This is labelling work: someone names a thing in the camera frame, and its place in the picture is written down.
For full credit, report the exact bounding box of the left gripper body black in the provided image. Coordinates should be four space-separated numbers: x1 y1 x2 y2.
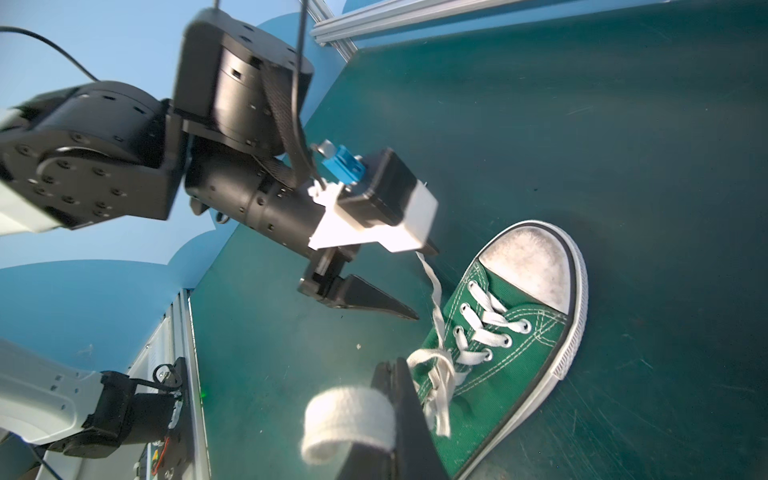
185 143 360 300

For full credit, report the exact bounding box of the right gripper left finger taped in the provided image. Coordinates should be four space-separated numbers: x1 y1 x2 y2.
300 362 396 479

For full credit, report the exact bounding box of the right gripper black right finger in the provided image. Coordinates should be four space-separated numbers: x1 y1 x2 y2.
391 358 449 480

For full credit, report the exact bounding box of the green canvas sneaker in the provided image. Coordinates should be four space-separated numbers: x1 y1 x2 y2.
407 220 588 479

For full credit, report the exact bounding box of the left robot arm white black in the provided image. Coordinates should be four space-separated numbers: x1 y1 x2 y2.
1 7 437 320

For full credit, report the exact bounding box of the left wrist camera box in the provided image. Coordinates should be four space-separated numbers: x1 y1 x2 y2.
308 140 439 253

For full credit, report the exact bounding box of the front aluminium rail bed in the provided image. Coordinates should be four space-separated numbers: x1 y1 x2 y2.
38 289 211 479

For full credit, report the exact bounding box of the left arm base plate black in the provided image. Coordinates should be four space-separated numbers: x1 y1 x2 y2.
134 357 194 479

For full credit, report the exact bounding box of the back aluminium frame bar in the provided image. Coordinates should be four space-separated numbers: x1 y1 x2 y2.
310 0 517 44

